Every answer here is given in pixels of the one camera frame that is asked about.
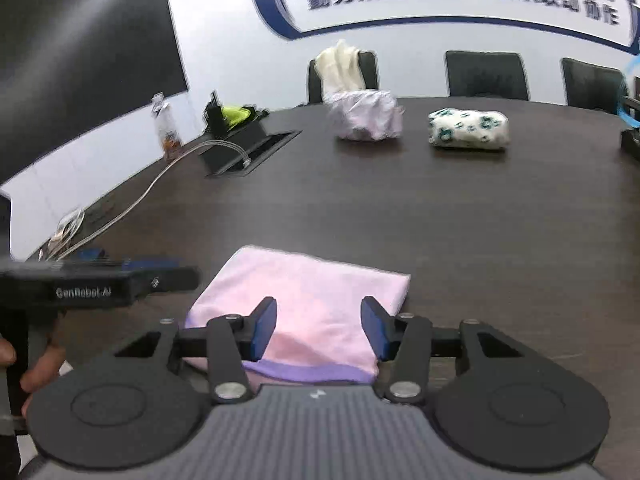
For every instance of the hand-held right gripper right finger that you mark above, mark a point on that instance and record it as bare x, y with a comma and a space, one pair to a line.
374, 330

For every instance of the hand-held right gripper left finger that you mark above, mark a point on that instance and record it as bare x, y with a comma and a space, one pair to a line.
262, 330

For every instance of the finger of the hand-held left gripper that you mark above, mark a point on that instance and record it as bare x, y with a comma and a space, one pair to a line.
172, 280
150, 264

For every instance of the pink and blue garment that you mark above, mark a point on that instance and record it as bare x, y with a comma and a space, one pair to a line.
315, 290

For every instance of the person's left hand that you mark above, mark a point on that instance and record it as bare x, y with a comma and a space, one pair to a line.
47, 367

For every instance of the plastic drink bottle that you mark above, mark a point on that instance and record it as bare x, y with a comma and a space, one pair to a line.
167, 130

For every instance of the black table socket box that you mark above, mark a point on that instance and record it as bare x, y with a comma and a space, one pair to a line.
240, 147
631, 145

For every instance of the black walkie-talkie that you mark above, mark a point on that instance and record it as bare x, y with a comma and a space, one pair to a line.
214, 115

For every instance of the yellow-green cloth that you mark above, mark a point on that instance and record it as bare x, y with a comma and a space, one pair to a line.
237, 116

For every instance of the pink floral ruffled garment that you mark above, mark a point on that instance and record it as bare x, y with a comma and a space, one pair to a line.
367, 115

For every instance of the white green-flowered folded garment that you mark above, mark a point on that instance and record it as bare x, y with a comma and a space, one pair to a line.
470, 130

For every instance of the black office chair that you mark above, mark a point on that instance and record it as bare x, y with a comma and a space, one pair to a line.
487, 75
369, 70
592, 85

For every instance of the cream garment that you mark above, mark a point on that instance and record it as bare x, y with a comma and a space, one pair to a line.
337, 70

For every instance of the black wall screen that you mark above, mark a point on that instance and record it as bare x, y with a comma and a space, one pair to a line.
85, 60

